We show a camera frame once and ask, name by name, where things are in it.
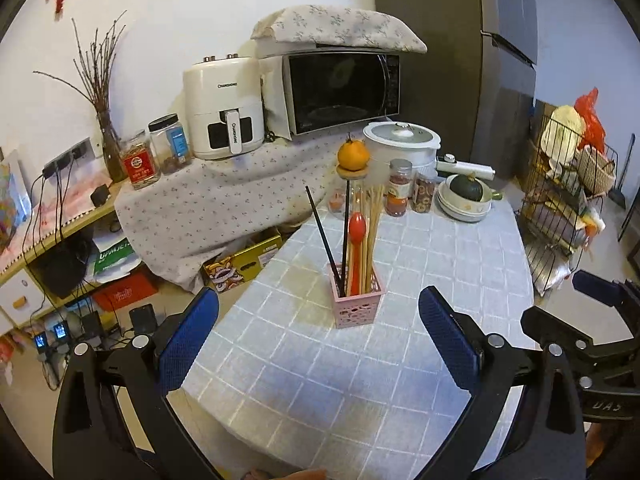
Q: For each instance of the woven basket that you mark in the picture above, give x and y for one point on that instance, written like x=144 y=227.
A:
x=597 y=172

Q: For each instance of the napa cabbage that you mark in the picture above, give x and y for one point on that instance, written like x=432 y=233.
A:
x=562 y=132

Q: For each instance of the black bag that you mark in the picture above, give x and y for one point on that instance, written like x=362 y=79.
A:
x=62 y=270

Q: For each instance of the floral microwave cover cloth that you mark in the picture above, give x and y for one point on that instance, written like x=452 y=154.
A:
x=340 y=25

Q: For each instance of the grey brown refrigerator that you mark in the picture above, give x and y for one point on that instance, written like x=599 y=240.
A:
x=440 y=60

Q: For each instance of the white air fryer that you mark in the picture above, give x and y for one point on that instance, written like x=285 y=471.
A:
x=220 y=110

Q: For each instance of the green and white bag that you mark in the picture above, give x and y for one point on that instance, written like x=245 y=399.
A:
x=115 y=260

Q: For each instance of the wall power strip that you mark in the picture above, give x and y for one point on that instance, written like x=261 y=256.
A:
x=67 y=157

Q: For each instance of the person's right hand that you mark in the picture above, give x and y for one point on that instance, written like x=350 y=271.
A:
x=599 y=447

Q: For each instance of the black cube charger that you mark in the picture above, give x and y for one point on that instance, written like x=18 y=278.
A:
x=142 y=317
x=91 y=324

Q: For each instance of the dry branches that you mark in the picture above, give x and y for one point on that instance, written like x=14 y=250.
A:
x=100 y=75

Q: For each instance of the blue label plastic jar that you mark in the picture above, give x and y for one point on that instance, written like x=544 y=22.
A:
x=172 y=145

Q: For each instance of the yellow printed cardboard box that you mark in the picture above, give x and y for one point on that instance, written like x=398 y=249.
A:
x=245 y=260

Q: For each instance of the red label plastic jar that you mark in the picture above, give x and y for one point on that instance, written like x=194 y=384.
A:
x=140 y=165

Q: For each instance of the charger with blue screen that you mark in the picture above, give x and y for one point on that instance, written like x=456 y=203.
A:
x=41 y=342
x=61 y=332

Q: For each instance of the wooden shelf unit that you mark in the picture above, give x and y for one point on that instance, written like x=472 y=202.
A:
x=20 y=280

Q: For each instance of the floral cabinet cover cloth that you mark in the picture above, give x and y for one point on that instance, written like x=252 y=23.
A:
x=200 y=200

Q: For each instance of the glass bottle with wooden lid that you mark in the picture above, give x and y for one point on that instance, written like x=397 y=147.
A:
x=353 y=172

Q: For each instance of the stack of white bowls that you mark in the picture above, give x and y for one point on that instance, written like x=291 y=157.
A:
x=460 y=212

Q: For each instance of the red box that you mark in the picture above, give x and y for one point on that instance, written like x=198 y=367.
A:
x=125 y=294

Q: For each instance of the red spice jar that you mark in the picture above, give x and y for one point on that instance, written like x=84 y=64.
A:
x=398 y=190

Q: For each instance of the grey checked tablecloth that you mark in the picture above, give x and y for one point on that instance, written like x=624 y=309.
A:
x=425 y=270

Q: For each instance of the pink perforated utensil holder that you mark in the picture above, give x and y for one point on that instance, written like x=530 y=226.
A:
x=355 y=310

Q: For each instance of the black power adapter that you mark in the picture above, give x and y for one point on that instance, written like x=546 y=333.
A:
x=100 y=196

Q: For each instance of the red plastic spoon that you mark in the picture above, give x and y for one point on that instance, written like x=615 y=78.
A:
x=357 y=230

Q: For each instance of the bundle of wooden chopsticks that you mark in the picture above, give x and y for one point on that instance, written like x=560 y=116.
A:
x=374 y=230

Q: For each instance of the red plastic bag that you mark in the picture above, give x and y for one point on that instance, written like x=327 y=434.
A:
x=591 y=120

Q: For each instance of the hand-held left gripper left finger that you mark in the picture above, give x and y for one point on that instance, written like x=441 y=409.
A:
x=190 y=335

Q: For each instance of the orange fruit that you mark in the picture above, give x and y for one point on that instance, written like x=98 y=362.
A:
x=353 y=152

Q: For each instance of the colourful printed bag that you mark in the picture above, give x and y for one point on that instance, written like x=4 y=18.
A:
x=10 y=205

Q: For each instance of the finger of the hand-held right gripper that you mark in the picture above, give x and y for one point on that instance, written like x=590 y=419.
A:
x=600 y=357
x=595 y=287

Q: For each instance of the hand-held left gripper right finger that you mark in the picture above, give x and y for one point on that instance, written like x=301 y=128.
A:
x=447 y=340

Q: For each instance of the brown spice jar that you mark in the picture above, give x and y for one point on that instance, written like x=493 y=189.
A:
x=424 y=192

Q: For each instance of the black microwave oven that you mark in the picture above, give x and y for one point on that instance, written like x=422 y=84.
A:
x=340 y=90

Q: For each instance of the dark green squash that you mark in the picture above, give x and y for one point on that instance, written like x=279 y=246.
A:
x=466 y=189

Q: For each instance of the black chopstick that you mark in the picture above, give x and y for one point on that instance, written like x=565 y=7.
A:
x=322 y=240
x=346 y=220

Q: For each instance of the glass vase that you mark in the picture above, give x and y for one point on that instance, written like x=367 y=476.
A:
x=112 y=150

